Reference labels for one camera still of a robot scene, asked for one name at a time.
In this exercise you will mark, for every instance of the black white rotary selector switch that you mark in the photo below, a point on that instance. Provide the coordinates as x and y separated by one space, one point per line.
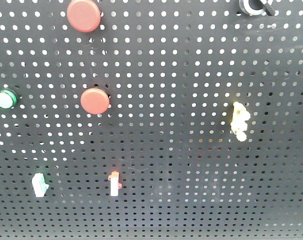
257 7

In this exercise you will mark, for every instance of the lower red push button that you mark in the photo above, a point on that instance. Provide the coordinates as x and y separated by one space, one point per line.
94 101

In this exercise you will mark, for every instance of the red push button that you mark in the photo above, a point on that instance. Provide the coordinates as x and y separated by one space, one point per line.
94 101
83 15

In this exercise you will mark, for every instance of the upper red push button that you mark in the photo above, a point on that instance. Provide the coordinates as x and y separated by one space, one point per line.
83 15

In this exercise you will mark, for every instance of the green push button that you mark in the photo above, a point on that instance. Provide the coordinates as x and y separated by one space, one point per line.
8 98

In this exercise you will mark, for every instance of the black perforated pegboard panel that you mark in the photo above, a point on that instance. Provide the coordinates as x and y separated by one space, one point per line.
172 70

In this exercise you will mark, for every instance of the white red rocker switch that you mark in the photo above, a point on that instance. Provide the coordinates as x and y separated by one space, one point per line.
115 185

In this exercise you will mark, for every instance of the white green rocker switch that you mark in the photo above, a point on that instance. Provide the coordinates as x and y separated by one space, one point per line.
39 185

